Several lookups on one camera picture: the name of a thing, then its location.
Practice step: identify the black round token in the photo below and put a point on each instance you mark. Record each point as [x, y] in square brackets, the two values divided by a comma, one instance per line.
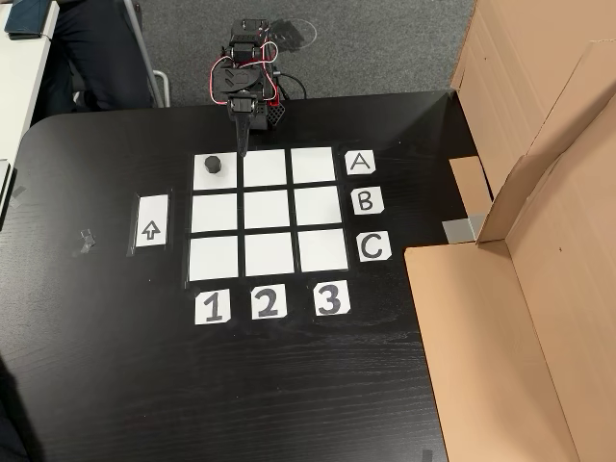
[213, 164]

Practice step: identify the white arrow paper sheet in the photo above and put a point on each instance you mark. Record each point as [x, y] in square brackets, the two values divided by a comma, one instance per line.
[152, 226]

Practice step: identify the paper label letter B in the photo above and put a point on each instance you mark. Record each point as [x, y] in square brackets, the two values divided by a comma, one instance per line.
[357, 208]

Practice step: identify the dark blue notebook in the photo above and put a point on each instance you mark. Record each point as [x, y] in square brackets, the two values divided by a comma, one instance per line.
[26, 17]

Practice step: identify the paper label number 3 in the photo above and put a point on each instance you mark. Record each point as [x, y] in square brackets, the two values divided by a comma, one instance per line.
[318, 308]

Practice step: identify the grey tape piece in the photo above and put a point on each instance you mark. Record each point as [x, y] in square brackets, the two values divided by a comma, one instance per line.
[427, 456]
[18, 195]

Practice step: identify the grey duct tape strip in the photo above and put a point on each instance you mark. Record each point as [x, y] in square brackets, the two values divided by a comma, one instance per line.
[459, 231]

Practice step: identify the crumpled grey tape scrap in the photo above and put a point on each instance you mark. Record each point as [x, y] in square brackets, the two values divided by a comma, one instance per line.
[85, 243]

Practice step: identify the black floor tape patch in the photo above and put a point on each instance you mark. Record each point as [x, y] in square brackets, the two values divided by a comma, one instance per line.
[293, 36]

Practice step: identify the white paper grid square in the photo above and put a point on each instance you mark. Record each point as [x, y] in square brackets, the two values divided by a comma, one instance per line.
[269, 255]
[214, 259]
[317, 206]
[214, 213]
[267, 169]
[267, 210]
[323, 250]
[228, 180]
[313, 165]

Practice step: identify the white desk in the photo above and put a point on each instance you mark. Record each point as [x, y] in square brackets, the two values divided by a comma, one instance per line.
[19, 72]

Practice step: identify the paper label letter C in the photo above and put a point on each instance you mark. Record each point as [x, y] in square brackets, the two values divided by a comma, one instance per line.
[385, 255]

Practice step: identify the paper label letter A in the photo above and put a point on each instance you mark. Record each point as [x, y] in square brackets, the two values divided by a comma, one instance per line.
[350, 168]

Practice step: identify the paper label number 2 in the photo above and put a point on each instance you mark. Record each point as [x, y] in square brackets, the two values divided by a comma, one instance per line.
[256, 293]

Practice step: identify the person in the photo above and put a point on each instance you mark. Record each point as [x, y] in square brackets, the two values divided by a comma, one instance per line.
[96, 48]

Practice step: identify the paper label number 1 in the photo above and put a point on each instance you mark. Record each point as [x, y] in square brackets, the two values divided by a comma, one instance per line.
[200, 308]

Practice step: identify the black red bar clamp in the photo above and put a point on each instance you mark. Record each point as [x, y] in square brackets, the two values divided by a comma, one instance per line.
[274, 101]

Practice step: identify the large brown cardboard sheet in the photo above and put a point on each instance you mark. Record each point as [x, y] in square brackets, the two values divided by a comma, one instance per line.
[481, 337]
[505, 72]

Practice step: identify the silver metal chair leg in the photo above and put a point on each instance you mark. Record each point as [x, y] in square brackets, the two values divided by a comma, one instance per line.
[141, 36]

